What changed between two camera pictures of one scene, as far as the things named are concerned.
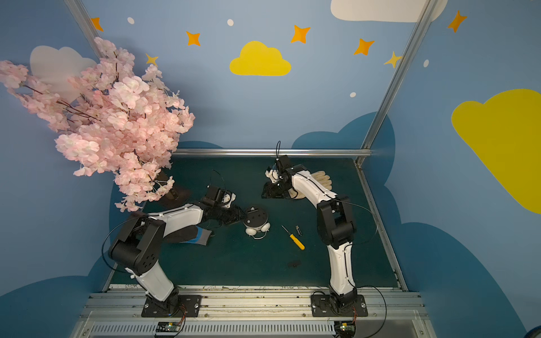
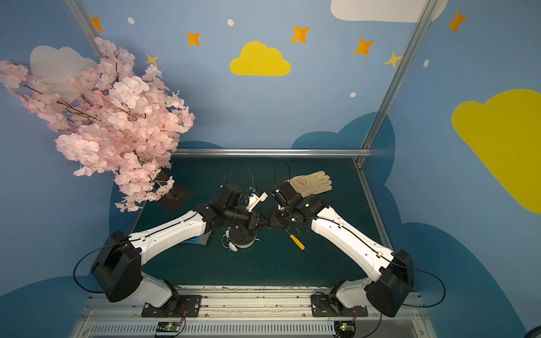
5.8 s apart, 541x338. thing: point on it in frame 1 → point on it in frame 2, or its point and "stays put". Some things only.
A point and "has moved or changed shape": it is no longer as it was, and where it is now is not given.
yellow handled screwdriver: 298,243 stays put
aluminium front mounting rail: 254,312 stays put
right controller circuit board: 344,329 stays put
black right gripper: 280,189 → 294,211
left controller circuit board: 168,327 stays put
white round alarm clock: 256,222 has moved or changed shape
